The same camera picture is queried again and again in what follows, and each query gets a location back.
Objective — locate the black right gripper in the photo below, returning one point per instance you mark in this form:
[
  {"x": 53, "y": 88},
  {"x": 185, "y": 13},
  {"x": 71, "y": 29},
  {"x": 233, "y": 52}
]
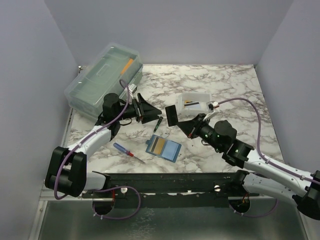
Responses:
[{"x": 191, "y": 127}]

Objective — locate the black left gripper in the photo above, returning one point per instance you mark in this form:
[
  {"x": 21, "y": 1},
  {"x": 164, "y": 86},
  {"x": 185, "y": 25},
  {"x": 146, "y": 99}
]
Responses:
[{"x": 145, "y": 107}]

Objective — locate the white plastic card tray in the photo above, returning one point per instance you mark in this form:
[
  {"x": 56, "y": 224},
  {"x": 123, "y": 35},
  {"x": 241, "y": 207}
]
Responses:
[{"x": 202, "y": 97}]

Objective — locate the black credit card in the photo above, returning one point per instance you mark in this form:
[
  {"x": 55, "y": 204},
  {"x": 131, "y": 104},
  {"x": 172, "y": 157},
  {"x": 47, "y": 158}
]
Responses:
[{"x": 172, "y": 116}]

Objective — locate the blue leather card holder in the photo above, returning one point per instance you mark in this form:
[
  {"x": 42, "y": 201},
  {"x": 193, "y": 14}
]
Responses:
[{"x": 170, "y": 151}]

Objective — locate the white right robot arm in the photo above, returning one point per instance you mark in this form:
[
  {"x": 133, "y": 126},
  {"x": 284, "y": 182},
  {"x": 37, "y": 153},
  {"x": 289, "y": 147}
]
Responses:
[{"x": 267, "y": 176}]

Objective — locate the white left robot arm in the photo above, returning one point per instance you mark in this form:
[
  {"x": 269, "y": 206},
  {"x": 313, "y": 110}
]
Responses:
[{"x": 67, "y": 171}]

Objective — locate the white striped credit card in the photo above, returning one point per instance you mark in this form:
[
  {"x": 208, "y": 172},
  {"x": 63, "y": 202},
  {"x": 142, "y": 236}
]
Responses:
[{"x": 192, "y": 105}]

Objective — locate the green black screwdriver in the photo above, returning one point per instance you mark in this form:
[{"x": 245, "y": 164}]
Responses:
[{"x": 158, "y": 124}]

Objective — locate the blue red screwdriver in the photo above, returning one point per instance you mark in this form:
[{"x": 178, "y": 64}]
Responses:
[{"x": 126, "y": 151}]

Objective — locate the orange pen in box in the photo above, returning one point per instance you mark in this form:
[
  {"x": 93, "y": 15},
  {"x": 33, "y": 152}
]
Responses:
[{"x": 130, "y": 61}]

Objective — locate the clear plastic storage box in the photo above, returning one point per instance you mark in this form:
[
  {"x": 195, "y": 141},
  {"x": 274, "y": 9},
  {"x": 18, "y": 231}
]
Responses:
[{"x": 86, "y": 92}]

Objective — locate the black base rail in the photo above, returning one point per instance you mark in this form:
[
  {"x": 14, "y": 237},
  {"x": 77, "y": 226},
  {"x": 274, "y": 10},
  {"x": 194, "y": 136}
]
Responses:
[{"x": 177, "y": 190}]

